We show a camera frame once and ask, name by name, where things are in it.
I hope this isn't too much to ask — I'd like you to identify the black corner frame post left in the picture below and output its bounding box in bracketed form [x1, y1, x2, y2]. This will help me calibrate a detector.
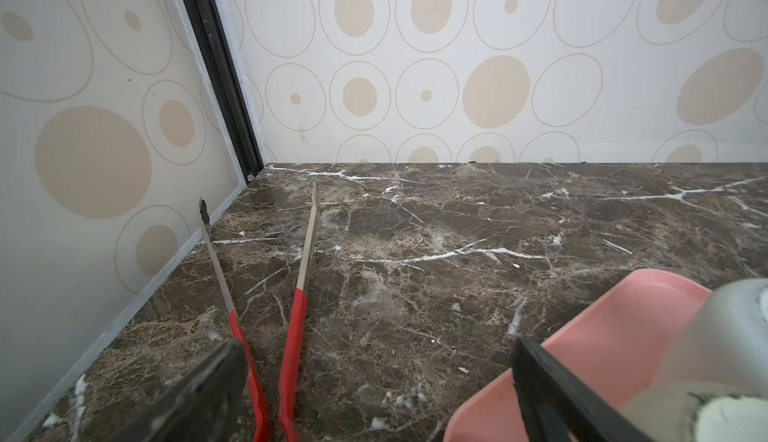
[182, 0, 264, 182]

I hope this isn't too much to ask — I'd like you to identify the dark grey ceramic mug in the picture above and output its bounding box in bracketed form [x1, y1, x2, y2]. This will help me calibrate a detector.
[621, 279, 767, 441]

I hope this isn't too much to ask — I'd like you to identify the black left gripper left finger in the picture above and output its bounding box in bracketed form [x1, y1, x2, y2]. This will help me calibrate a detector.
[112, 339, 247, 442]

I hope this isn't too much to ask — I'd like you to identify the red handled chopstick right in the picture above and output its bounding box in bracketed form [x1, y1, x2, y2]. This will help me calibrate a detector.
[278, 184, 319, 442]

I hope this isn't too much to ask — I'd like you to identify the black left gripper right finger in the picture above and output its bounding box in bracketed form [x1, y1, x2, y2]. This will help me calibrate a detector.
[511, 338, 650, 442]

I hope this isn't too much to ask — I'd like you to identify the pink plastic tray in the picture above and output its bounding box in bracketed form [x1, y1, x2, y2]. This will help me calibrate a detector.
[444, 269, 711, 441]

